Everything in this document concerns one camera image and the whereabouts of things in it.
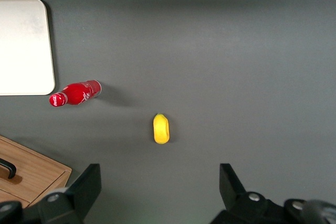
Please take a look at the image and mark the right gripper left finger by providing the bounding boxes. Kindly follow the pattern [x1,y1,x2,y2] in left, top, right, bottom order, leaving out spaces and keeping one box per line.
[36,163,102,224]

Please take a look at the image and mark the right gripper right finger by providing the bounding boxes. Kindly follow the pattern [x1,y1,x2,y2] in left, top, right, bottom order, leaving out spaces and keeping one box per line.
[209,163,287,224]

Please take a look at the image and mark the red coke bottle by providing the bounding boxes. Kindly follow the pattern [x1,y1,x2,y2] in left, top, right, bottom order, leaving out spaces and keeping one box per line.
[49,79,102,108]

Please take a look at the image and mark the white rectangular tray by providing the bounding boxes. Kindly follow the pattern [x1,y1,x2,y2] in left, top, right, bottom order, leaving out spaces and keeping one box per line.
[0,0,56,96]

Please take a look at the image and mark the wooden drawer cabinet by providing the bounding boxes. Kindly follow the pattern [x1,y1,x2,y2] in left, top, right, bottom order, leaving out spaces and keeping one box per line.
[0,135,73,208]

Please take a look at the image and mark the yellow toy fruit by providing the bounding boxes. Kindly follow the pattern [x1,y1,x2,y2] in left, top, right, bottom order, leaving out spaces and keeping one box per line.
[153,113,171,145]

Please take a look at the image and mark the black drawer handle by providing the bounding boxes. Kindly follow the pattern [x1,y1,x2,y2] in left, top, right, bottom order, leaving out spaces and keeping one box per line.
[0,157,17,180]

